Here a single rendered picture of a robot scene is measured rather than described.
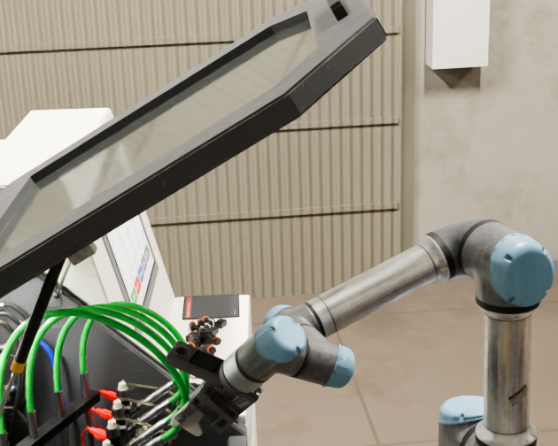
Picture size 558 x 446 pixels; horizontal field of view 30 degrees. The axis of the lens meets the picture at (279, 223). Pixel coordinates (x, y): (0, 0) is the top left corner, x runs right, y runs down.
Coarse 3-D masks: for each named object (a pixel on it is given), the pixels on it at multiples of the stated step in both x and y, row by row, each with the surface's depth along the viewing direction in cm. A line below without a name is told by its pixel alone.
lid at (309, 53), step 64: (320, 0) 198; (256, 64) 189; (320, 64) 149; (128, 128) 208; (192, 128) 171; (256, 128) 146; (0, 192) 221; (64, 192) 188; (128, 192) 149; (0, 256) 160; (64, 256) 152
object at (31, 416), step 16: (48, 320) 204; (128, 320) 204; (160, 336) 206; (32, 352) 206; (32, 368) 208; (32, 384) 209; (32, 400) 210; (32, 416) 211; (32, 432) 212; (144, 432) 213
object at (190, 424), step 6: (174, 414) 193; (192, 414) 189; (198, 414) 189; (174, 420) 191; (186, 420) 191; (192, 420) 190; (198, 420) 190; (174, 426) 192; (180, 426) 192; (186, 426) 191; (192, 426) 191; (198, 426) 190; (192, 432) 192; (198, 432) 191
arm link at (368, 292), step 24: (432, 240) 196; (456, 240) 195; (384, 264) 196; (408, 264) 195; (432, 264) 195; (456, 264) 196; (336, 288) 193; (360, 288) 192; (384, 288) 193; (408, 288) 195; (288, 312) 191; (312, 312) 190; (336, 312) 190; (360, 312) 192
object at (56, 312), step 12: (48, 312) 192; (60, 312) 191; (72, 312) 191; (84, 312) 191; (24, 324) 194; (108, 324) 190; (120, 324) 190; (12, 336) 195; (132, 336) 190; (156, 348) 190; (0, 360) 197; (0, 372) 198; (0, 384) 199; (180, 384) 191; (0, 396) 200; (0, 420) 202; (0, 432) 203; (168, 432) 196
